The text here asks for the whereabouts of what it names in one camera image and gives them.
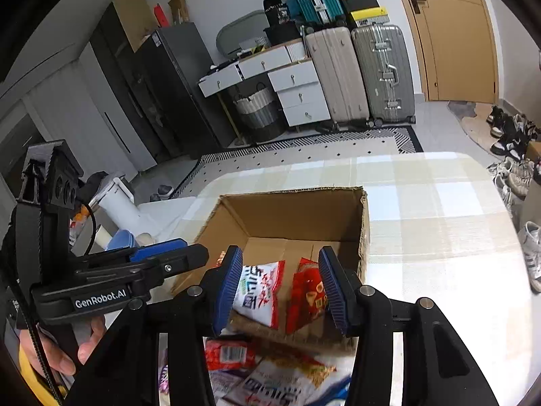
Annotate white noodle snack bag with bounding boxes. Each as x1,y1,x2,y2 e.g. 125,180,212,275
224,347,353,405
233,260,285,329

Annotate red triangular chip bag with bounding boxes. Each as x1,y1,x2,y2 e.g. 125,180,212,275
285,257,328,335

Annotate red small snack pack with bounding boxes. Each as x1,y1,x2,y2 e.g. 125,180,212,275
205,339,257,371

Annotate purple candy bag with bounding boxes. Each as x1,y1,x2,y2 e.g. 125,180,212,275
159,348,170,398

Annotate person left hand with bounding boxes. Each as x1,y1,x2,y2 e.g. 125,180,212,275
18,314,108,376

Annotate beige plate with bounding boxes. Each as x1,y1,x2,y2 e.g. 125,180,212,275
135,233,157,247

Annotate blue stacked bowls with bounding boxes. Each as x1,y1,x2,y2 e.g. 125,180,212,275
105,229,138,251

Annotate SF cardboard box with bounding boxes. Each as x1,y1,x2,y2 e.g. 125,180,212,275
194,187,370,355

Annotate white trash bin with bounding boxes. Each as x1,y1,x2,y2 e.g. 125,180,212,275
90,174,161,236

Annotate checked tablecloth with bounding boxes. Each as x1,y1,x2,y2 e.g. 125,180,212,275
161,152,533,405

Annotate patterned floor rug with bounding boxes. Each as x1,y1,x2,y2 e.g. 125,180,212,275
172,126,424,199

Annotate black refrigerator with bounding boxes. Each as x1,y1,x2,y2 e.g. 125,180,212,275
135,22,238,160

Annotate woven laundry basket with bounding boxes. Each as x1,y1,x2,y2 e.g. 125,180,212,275
233,83,285,143

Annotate white drawer desk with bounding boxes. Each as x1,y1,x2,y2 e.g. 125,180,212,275
199,40,331,127

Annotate round door mat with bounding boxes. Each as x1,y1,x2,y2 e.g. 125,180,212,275
447,101,502,166

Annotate beige suitcase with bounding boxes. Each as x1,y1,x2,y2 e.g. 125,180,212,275
305,27,370,124

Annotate silver suitcase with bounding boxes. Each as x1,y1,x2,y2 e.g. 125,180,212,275
351,24,415,127

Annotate wooden door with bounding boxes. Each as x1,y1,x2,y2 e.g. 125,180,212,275
402,0,498,104

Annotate stacked shoe boxes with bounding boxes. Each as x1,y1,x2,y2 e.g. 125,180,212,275
340,0,390,30

